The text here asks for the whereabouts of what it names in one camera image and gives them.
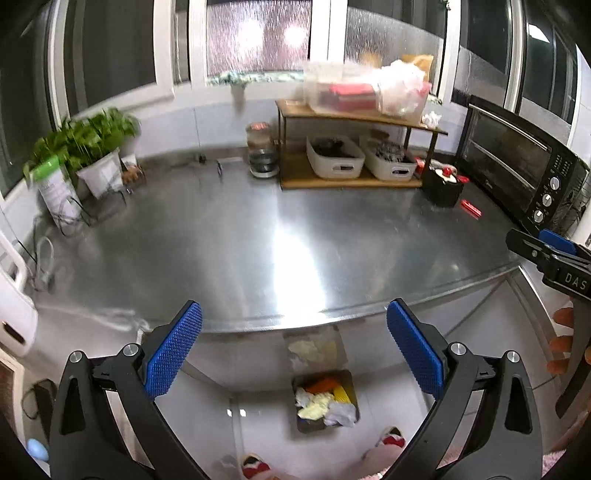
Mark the left white storage basket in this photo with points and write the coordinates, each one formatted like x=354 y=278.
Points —
x=334 y=156

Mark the clear plastic storage box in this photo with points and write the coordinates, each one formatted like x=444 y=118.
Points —
x=399 y=90

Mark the yellow crumpled paper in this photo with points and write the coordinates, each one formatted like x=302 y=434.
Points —
x=312 y=407

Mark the black box with red knob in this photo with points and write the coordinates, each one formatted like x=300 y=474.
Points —
x=443 y=186

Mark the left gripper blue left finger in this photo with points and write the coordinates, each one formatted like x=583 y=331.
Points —
x=85 y=442

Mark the green potted plant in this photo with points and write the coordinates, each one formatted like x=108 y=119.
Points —
x=79 y=143

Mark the yellow foam fruit net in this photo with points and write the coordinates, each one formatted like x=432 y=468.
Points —
x=340 y=395

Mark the white plant pot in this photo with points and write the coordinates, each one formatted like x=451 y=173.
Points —
x=103 y=176

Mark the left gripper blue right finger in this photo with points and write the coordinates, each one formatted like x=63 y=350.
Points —
x=484 y=423

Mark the red flat bar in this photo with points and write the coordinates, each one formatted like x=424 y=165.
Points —
x=471 y=209

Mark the right red white slipper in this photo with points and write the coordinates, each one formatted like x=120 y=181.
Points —
x=392 y=436

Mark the grey trash bin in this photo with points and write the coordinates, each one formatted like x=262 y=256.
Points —
x=300 y=382

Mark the red white slipper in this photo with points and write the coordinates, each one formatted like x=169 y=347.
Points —
x=254 y=468
x=392 y=436

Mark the white plastic bag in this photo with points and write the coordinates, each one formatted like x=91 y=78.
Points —
x=341 y=414

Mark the glass jar on scale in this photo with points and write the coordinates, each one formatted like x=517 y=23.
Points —
x=261 y=151

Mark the wooden two-tier shelf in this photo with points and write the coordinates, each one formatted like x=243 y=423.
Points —
x=296 y=172

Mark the white storage basket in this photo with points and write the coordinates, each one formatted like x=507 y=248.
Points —
x=386 y=160
x=334 y=156

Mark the white appliance at left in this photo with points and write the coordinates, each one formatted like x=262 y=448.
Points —
x=19 y=317

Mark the right white storage basket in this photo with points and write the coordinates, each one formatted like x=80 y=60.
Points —
x=386 y=160

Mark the left red white slipper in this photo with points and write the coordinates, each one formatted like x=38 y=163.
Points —
x=254 y=468

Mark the right hand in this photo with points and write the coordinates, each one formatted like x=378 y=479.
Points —
x=562 y=344

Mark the pink fuzzy trousers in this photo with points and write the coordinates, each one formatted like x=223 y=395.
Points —
x=380 y=458

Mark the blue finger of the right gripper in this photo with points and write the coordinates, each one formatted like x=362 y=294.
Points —
x=557 y=242
x=533 y=250

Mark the orange foam fruit net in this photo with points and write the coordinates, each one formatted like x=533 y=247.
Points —
x=324 y=385

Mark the green lid white canister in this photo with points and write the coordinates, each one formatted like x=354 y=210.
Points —
x=57 y=191

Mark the black toaster oven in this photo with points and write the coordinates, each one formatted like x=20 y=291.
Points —
x=534 y=178

